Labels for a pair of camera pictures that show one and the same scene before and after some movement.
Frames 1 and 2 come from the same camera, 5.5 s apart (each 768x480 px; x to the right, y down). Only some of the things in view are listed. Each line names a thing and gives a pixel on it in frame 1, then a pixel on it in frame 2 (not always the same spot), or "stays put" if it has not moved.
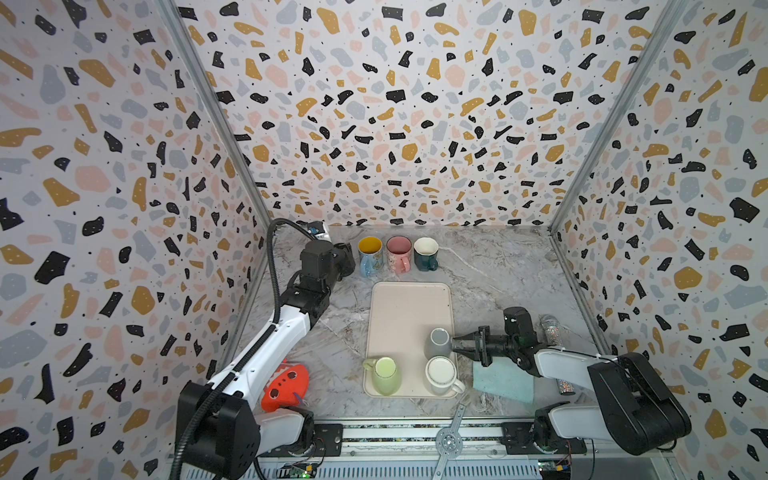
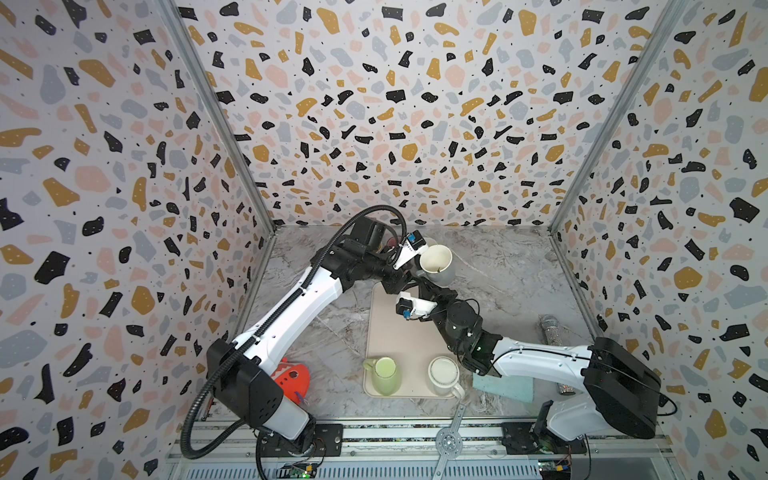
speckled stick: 551,326 stays put
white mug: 440,374 stays put
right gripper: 484,349 to 433,293
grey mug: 439,343 to 436,262
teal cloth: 504,377 stays put
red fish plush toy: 285,387 stays put
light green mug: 386,378 stays put
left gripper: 343,257 to 401,282
